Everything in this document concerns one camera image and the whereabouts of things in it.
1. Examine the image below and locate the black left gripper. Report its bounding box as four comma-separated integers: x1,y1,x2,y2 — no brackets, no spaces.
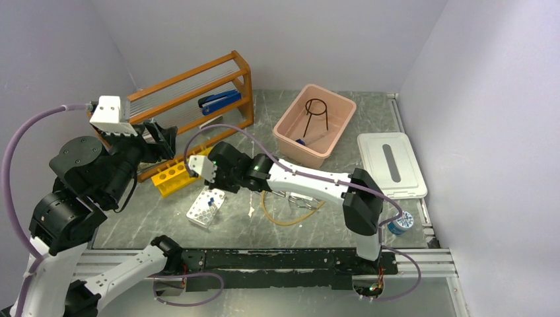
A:
100,116,179,203

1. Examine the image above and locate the yellow rubber tubing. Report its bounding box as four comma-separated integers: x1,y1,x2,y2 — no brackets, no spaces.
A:
260,191,326,227

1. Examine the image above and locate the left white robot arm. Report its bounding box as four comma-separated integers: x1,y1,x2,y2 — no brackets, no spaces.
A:
10,122,183,316

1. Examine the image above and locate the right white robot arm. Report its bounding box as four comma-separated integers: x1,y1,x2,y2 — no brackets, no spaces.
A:
188,141,384,273

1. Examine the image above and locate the yellow foam tray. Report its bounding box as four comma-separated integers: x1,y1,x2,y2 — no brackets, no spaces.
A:
151,160,200,198

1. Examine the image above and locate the test tube in rack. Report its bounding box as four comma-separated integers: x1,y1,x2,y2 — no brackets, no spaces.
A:
203,201,218,222

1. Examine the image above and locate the orange wooden shelf rack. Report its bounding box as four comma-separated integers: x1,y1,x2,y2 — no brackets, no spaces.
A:
87,50,255,184

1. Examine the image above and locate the blue black stapler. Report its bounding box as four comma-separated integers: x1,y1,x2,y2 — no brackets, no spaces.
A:
197,89,242,116

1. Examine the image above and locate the white test tube rack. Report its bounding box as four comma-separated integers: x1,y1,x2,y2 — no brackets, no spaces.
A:
186,186,225,229

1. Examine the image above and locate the pink plastic bin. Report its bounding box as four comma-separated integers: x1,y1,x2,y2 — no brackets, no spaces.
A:
273,84,357,169

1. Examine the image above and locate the white plastic bin lid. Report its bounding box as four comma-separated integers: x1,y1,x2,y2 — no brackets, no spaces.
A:
357,132,428,199

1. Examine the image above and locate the blue white round container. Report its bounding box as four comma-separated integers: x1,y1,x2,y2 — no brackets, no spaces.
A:
387,211,414,236

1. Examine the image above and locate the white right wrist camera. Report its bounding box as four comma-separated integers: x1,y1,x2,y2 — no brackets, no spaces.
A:
187,155,217,183

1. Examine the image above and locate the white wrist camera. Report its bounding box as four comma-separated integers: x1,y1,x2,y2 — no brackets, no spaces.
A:
89,95,137,136
187,155,217,183

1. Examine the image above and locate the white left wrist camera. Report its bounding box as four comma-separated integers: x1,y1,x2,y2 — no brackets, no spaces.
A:
89,95,137,136

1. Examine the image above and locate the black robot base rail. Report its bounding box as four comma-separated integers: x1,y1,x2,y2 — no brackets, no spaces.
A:
162,248,398,290

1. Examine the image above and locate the black wire tripod stand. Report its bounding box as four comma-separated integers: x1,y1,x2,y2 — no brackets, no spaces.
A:
303,98,329,137

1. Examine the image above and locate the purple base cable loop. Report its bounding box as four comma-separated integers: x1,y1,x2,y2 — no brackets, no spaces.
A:
152,271,225,308

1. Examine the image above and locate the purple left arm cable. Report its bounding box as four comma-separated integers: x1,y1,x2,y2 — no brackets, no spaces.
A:
0,103,95,317

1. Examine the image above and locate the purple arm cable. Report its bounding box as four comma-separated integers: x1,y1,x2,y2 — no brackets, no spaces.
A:
0,103,95,317
182,123,423,302

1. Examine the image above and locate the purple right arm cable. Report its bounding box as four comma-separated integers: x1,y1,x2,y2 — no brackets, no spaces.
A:
182,123,423,302

